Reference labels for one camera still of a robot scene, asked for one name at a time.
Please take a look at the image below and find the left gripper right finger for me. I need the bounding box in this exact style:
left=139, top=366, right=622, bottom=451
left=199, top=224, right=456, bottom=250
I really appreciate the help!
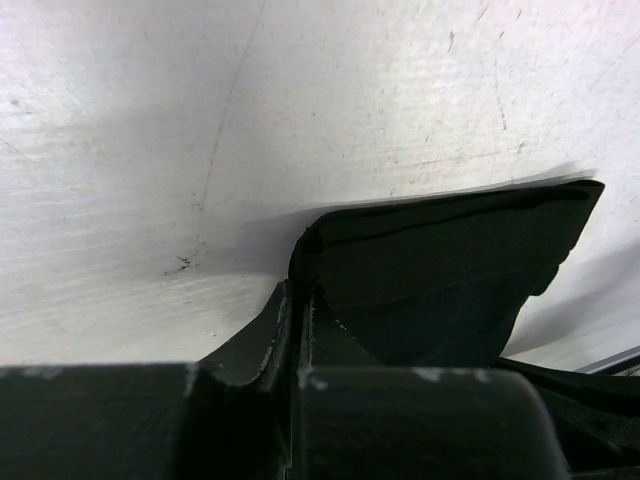
left=291, top=295, right=569, bottom=479

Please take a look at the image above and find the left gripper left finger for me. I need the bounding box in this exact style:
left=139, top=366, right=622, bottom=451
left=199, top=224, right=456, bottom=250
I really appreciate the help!
left=174, top=282, right=292, bottom=479

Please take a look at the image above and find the black underwear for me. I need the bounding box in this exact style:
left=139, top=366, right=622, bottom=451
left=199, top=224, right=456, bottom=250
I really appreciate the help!
left=288, top=179, right=639, bottom=479

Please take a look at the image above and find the aluminium mounting rail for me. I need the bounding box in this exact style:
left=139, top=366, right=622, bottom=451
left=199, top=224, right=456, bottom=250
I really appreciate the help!
left=576, top=346, right=640, bottom=376

